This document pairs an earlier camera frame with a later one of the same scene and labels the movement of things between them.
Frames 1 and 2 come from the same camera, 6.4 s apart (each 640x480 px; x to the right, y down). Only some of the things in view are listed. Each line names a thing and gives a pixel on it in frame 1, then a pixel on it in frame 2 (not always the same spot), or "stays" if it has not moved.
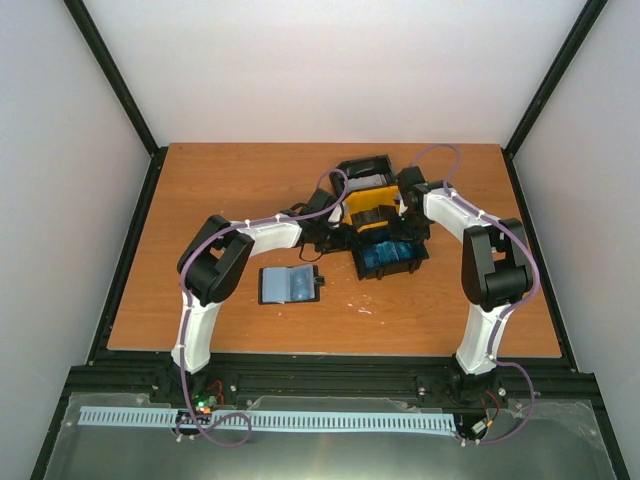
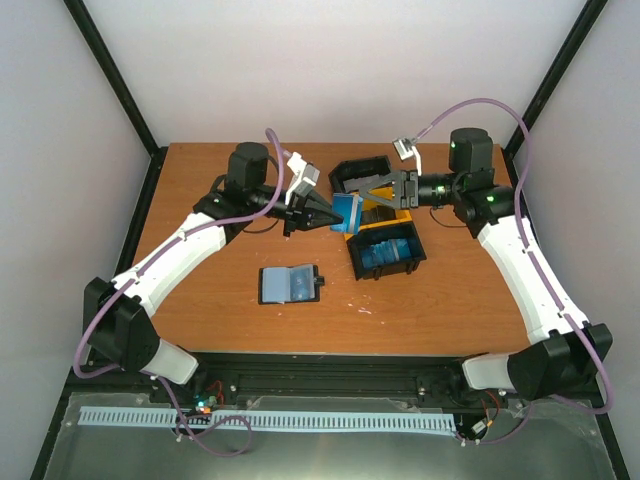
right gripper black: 424,234 -> 406,178
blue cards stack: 385,252 stays
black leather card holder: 288,284 stays
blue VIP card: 301,284 stays
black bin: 362,166 stays
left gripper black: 344,241 -> 308,212
